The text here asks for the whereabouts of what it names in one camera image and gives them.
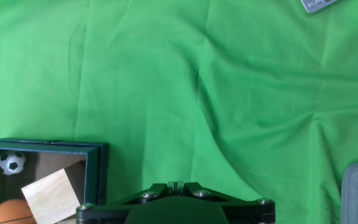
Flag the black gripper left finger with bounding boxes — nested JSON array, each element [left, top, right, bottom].
[[75, 181, 176, 224]]

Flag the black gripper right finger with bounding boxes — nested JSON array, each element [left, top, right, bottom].
[[176, 181, 276, 224]]

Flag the dark green gift box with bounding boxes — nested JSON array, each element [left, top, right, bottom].
[[0, 138, 109, 224]]

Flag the small wooden block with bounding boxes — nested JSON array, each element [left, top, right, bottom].
[[21, 167, 82, 224]]

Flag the orange toy basketball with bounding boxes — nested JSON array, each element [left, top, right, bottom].
[[0, 198, 39, 224]]

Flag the small toy soccer ball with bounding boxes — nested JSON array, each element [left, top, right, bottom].
[[0, 151, 27, 176]]

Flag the green cloth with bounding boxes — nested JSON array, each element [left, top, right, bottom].
[[0, 0, 358, 224]]

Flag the silver digital scale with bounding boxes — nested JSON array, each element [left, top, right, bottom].
[[300, 0, 340, 14]]

